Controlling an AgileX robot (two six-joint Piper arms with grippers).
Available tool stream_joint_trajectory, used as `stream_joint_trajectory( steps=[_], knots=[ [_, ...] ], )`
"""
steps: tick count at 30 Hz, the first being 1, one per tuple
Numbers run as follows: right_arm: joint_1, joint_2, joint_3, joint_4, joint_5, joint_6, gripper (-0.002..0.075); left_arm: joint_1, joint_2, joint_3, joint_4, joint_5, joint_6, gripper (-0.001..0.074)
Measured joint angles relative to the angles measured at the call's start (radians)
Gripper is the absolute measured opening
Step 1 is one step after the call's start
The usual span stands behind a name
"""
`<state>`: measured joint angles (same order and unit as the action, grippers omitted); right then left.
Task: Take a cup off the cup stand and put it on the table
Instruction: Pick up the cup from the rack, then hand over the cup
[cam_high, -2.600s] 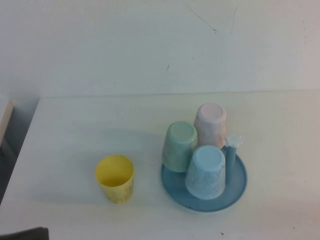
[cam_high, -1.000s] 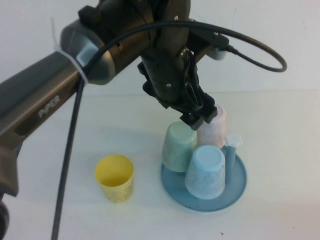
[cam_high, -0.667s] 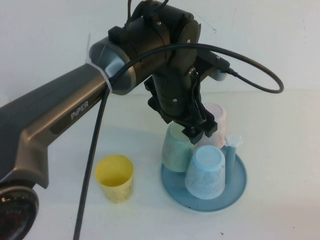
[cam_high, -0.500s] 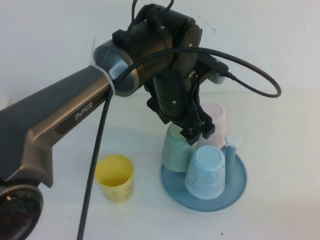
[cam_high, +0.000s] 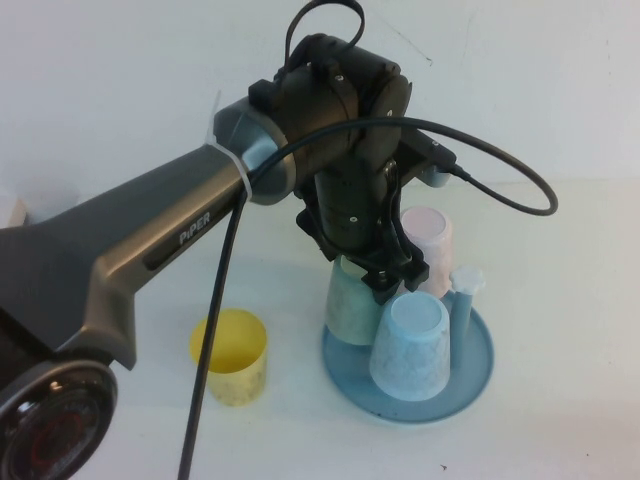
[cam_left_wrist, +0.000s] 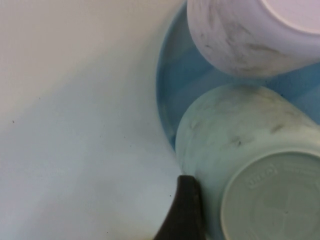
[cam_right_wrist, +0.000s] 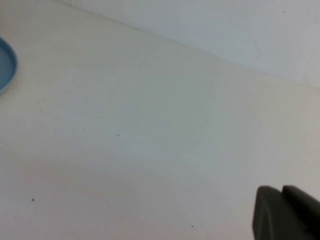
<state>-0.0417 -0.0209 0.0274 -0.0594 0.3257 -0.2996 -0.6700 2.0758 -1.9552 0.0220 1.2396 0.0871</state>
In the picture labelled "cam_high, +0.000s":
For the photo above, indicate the beige cabinet edge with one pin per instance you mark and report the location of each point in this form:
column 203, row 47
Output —
column 19, row 212

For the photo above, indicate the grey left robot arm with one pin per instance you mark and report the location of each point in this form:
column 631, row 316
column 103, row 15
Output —
column 150, row 225

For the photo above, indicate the light blue plastic cup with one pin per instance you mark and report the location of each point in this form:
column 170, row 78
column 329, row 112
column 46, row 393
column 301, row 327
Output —
column 410, row 350

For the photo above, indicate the blue cup stand with posts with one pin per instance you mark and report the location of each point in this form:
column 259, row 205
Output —
column 350, row 380

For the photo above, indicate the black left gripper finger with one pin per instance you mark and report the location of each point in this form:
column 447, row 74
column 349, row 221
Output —
column 384, row 292

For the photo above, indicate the pink plastic cup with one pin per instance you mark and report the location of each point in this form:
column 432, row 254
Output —
column 435, row 250

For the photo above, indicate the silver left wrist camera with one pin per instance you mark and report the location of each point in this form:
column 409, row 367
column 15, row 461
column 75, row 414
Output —
column 436, row 179

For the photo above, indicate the black left camera bracket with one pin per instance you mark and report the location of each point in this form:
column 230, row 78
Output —
column 417, row 155

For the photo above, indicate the white zip tie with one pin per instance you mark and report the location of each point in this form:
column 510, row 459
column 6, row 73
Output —
column 235, row 160

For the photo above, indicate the mint green plastic cup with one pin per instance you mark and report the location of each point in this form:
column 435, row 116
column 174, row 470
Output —
column 347, row 310

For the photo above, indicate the yellow plastic cup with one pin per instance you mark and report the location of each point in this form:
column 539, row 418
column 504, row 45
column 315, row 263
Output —
column 240, row 370

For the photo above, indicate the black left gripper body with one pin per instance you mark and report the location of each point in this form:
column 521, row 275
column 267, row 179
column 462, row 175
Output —
column 350, row 215

